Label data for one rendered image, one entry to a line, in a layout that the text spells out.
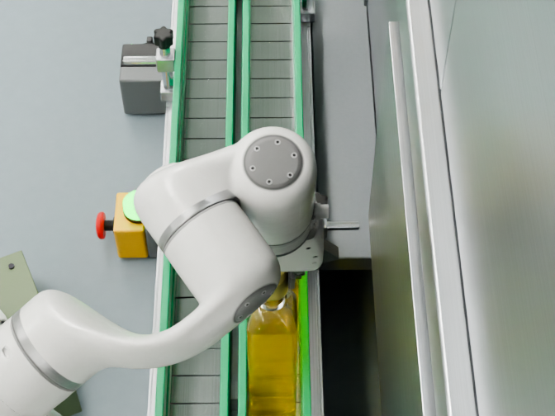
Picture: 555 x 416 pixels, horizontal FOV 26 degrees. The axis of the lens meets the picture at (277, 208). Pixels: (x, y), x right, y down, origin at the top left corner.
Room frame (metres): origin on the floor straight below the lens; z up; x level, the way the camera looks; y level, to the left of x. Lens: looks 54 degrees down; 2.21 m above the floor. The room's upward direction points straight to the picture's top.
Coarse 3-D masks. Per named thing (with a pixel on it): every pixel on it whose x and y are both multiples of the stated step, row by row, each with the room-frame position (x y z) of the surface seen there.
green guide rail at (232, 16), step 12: (228, 12) 1.26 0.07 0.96; (228, 24) 1.24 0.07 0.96; (228, 36) 1.21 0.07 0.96; (228, 48) 1.19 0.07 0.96; (228, 60) 1.17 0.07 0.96; (228, 72) 1.14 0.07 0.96; (228, 84) 1.12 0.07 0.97; (228, 96) 1.10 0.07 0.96; (228, 108) 1.08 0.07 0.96; (228, 120) 1.06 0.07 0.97; (228, 132) 1.03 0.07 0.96; (228, 144) 1.01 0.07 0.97; (228, 336) 0.72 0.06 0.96; (228, 348) 0.70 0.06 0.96; (228, 360) 0.69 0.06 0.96; (228, 372) 0.67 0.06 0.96; (228, 384) 0.66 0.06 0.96; (228, 396) 0.64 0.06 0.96; (228, 408) 0.63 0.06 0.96
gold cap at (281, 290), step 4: (284, 272) 0.68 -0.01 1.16; (284, 276) 0.68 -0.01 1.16; (280, 280) 0.68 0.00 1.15; (284, 280) 0.68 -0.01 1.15; (280, 284) 0.68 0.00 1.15; (284, 284) 0.68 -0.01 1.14; (276, 288) 0.67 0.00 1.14; (280, 288) 0.68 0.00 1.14; (284, 288) 0.68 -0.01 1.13; (276, 292) 0.67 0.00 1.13; (280, 292) 0.68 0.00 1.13; (284, 292) 0.68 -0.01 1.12; (272, 296) 0.67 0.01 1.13; (276, 296) 0.67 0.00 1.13; (280, 296) 0.68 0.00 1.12; (268, 300) 0.67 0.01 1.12; (272, 300) 0.67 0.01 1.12
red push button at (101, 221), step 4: (100, 212) 1.02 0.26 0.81; (100, 216) 1.01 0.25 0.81; (104, 216) 1.01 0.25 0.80; (96, 220) 1.00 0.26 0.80; (100, 220) 1.00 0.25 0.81; (104, 220) 1.01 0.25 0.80; (108, 220) 1.01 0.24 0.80; (112, 220) 1.01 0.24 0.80; (96, 224) 1.00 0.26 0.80; (100, 224) 0.99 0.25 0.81; (104, 224) 1.00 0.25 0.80; (108, 224) 1.00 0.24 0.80; (112, 224) 1.00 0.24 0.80; (96, 228) 0.99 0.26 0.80; (100, 228) 0.99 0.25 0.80; (104, 228) 1.00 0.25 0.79; (108, 228) 1.00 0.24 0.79; (112, 228) 1.00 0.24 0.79; (100, 232) 0.99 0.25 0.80; (104, 232) 0.99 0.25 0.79; (100, 236) 0.98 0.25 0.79; (104, 236) 0.99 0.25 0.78
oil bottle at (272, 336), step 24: (288, 288) 0.71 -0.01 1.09; (264, 312) 0.68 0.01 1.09; (288, 312) 0.68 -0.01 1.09; (264, 336) 0.66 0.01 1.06; (288, 336) 0.66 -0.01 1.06; (264, 360) 0.66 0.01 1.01; (288, 360) 0.66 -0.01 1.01; (264, 384) 0.66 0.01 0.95; (288, 384) 0.66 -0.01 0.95; (264, 408) 0.66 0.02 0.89; (288, 408) 0.66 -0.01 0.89
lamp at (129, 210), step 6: (132, 192) 1.02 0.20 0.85; (126, 198) 1.01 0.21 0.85; (132, 198) 1.01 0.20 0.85; (126, 204) 1.00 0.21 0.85; (132, 204) 1.00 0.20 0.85; (126, 210) 0.99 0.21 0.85; (132, 210) 0.99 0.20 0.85; (126, 216) 0.99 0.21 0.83; (132, 216) 0.98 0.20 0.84; (132, 222) 0.98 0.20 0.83; (138, 222) 0.98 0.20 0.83
